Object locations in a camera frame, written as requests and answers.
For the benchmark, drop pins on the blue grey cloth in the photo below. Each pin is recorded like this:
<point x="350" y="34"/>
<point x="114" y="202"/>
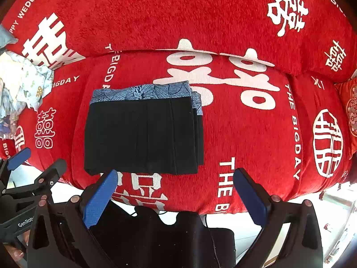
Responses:
<point x="4" y="37"/>

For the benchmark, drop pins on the pile of light printed clothes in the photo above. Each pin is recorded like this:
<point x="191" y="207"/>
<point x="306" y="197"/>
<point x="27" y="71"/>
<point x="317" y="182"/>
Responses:
<point x="22" y="83"/>

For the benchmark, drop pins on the person's black clothing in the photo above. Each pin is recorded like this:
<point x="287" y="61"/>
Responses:
<point x="156" y="243"/>

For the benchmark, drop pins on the red printed sofa cover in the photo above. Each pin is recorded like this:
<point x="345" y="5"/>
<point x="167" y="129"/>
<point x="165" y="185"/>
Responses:
<point x="167" y="11"/>

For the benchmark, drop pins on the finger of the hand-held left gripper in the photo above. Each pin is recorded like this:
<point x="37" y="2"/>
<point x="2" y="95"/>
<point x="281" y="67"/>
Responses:
<point x="19" y="156"/>
<point x="54" y="170"/>

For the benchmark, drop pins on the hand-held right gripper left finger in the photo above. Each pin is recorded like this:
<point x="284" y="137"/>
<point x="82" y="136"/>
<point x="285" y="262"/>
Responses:
<point x="100" y="198"/>

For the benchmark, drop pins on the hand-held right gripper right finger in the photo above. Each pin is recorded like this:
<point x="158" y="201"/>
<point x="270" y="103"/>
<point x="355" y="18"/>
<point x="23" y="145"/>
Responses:
<point x="251" y="198"/>

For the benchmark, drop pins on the person's left hand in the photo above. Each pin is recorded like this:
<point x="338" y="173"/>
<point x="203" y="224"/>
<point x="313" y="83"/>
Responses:
<point x="16" y="253"/>

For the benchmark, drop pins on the black pants with blue waistband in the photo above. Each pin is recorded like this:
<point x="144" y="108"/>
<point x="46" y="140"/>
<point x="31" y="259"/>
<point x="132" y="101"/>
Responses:
<point x="139" y="136"/>

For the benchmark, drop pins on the red embroidered cushion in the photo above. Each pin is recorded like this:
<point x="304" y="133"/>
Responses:
<point x="348" y="109"/>

